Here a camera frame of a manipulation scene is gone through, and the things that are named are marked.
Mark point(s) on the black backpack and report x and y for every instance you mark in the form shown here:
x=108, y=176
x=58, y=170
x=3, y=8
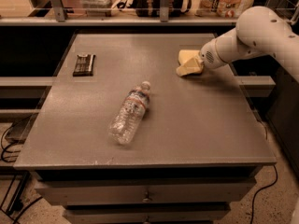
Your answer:
x=152, y=8

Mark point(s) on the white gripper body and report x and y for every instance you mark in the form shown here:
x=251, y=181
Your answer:
x=207, y=57

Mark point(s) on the grey drawer cabinet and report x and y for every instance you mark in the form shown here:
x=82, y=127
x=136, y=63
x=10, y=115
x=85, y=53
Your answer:
x=196, y=150

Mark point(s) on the yellow sponge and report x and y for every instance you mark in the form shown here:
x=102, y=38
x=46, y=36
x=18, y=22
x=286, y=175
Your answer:
x=187, y=56

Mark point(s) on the dark chocolate bar wrapper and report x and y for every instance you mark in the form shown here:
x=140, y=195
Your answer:
x=84, y=65

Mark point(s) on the colourful snack bag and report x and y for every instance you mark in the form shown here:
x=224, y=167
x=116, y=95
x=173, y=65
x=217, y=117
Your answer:
x=225, y=0

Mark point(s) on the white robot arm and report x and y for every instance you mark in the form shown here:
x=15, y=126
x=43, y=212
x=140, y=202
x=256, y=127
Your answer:
x=258, y=31

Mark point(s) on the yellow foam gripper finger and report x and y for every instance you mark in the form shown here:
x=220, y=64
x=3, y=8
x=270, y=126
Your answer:
x=188, y=66

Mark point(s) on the clear plastic water bottle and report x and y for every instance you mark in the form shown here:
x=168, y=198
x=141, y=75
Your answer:
x=125, y=124

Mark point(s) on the metal shelf rail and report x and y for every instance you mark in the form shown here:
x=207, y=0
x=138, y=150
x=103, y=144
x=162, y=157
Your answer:
x=52, y=12

